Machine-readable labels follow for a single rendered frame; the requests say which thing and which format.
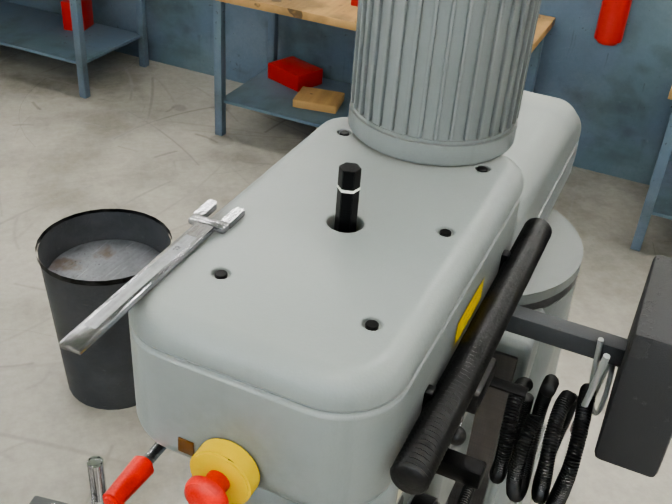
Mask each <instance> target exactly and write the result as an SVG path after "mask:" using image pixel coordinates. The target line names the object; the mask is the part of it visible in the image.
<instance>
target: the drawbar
mask: <svg viewBox="0 0 672 504"><path fill-rule="evenodd" d="M361 170H362V169H361V168H360V166H359V165H358V164H357V163H349V162H345V163H344V164H342V165H340V166H339V172H338V186H339V187H340V188H341V189H342V190H348V191H354V190H356V189H358V188H360V181H361ZM359 192H360V190H359V191H357V192H356V193H354V194H349V193H341V191H340V190H339V189H338V188H337V199H336V212H335V225H334V230H335V231H338V232H343V233H353V232H356V224H357V213H358V203H359Z"/></svg>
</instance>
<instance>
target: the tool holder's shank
mask: <svg viewBox="0 0 672 504"><path fill-rule="evenodd" d="M87 470H88V477H89V484H90V491H91V504H104V502H103V494H104V493H105V492H106V491H107V486H106V478H105V470H104V461H103V458H102V457H100V456H92V457H90V458H89V459H88V460H87Z"/></svg>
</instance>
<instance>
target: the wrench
mask: <svg viewBox="0 0 672 504"><path fill-rule="evenodd" d="M215 210H217V201H215V200H211V199H209V200H208V201H207V202H206V203H204V204H203V205H202V206H201V207H200V208H199V209H197V210H196V211H195V212H194V214H193V215H192V216H191V217H189V219H188V223H189V224H191V225H192V226H191V227H190V228H189V229H188V230H186V231H185V232H184V233H183V234H182V235H181V236H180V237H178V238H177V239H176V240H175V241H174V242H173V243H172V244H170V245H169V246H168V247H167V248H166V249H165V250H164V251H162V252H161V253H160V254H159V255H158V256H157V257H156V258H154V259H153V260H152V261H151V262H150V263H149V264H148V265H146V266H145V267H144V268H143V269H142V270H141V271H140V272H138V273H137V274H136V275H135V276H134V277H133V278H132V279H131V280H129V281H128V282H127V283H126V284H125V285H124V286H123V287H121V288H120V289H119V290H118V291H117V292H116V293H115V294H113V295H112V296H111V297H110V298H109V299H108V300H107V301H105V302H104V303H103V304H102V305H101V306H100V307H99V308H97V309H96V310H95V311H94V312H93V313H92V314H91V315H89V316H88V317H87V318H86V319H85V320H84V321H83V322H81V323H80V324H79V325H78V326H77V327H76V328H75V329H73V330H72V331H71V332H70V333H69V334H68V335H67V336H65V337H64V338H63V339H62V340H61V341H60V343H59V345H60V348H62V349H64V350H67V351H70V352H72V353H75V354H78V355H81V354H82V353H83V352H85V351H86V350H87V349H88V348H89V347H90V346H91V345H92V344H93V343H94V342H95V341H96V340H98V339H99V338H100V337H101V336H102V335H103V334H104V333H105V332H106V331H107V330H108V329H109V328H111V327H112V326H113V325H114V324H115V323H116V322H117V321H118V320H119V319H120V318H121V317H122V316H124V315H125V314H126V313H127V312H128V311H129V310H130V309H131V308H132V307H133V306H134V305H135V304H137V303H138V302H139V301H140V300H141V299H142V298H143V297H144V296H145V295H146V294H147V293H148V292H150V291H151V290H152V289H153V288H154V287H155V286H156V285H157V284H158V283H159V282H160V281H161V280H163V279H164V278H165V277H166V276H167V275H168V274H169V273H170V272H171V271H172V270H173V269H174V268H176V267H177V266H178V265H179V264H180V263H181V262H182V261H183V260H184V259H185V258H186V257H187V256H189V255H190V254H191V253H192V252H193V251H194V250H195V249H196V248H197V247H198V246H199V245H200V244H202V243H203V242H204V241H205V240H206V239H207V238H208V237H209V236H210V235H211V234H212V233H213V232H218V233H221V234H224V233H225V232H226V231H228V230H229V229H231V228H232V227H233V226H234V225H235V224H236V223H237V222H238V221H239V220H240V219H241V218H243V217H244V216H245V209H242V208H239V207H236V208H234V209H233V210H232V211H230V212H229V213H228V214H227V215H226V216H225V217H224V218H223V219H222V220H221V221H218V220H215V219H211V218H208V217H209V216H210V215H211V214H212V213H213V212H214V211H215Z"/></svg>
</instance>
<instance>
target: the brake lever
mask: <svg viewBox="0 0 672 504"><path fill-rule="evenodd" d="M166 449H167V448H166V447H164V446H162V445H160V444H159V443H157V442H155V444H154V445H153V446H152V447H151V448H150V449H149V450H148V451H147V453H146V454H145V455H144V456H135V457H134V458H133V459H132V460H131V462H130V463H129V464H128V465H127V466H126V468H125V469H124V470H123V471H122V472H121V474H120V475H119V476H118V477H117V479H116V480H115V481H114V482H113V483H112V485H111V486H110V487H109V488H108V490H107V491H106V492H105V493H104V494H103V502H104V504H124V503H125V502H126V501H127V500H128V499H129V498H130V497H131V496H132V495H133V494H134V493H135V492H136V491H137V490H138V489H139V488H140V487H141V485H142V484H143V483H144V482H145V481H146V480H147V479H148V478H149V477H150V476H151V475H152V474H153V472H154V468H153V463H154V462H155V461H156V460H157V459H158V458H159V457H160V455H161V454H162V453H163V452H164V451H165V450H166Z"/></svg>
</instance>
